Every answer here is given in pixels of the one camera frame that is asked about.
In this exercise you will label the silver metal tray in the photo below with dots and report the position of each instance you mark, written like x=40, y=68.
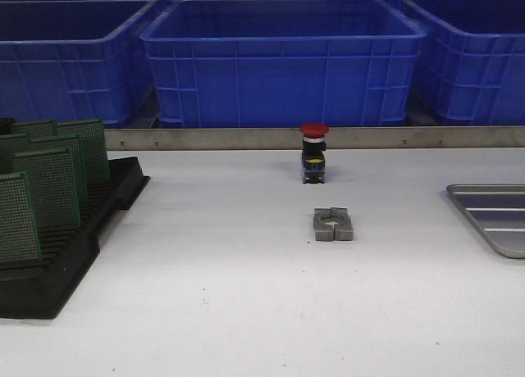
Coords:
x=496, y=211

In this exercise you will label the black slotted board rack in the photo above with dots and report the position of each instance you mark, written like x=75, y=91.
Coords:
x=41, y=289

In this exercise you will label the red emergency stop button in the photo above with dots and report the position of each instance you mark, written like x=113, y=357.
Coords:
x=314, y=146

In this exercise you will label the grey metal clamp block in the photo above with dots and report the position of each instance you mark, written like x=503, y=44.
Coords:
x=332, y=224

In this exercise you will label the blue centre plastic crate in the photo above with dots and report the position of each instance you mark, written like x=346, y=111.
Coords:
x=281, y=63

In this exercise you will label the blue plastic crate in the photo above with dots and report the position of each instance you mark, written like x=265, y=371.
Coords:
x=470, y=70
x=75, y=60
x=281, y=63

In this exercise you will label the blue left plastic crate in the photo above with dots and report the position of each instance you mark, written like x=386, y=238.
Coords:
x=75, y=60

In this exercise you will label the blue right plastic crate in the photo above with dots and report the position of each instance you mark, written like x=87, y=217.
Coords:
x=470, y=70

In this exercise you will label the steel table edge rail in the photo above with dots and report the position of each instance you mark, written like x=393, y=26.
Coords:
x=337, y=138

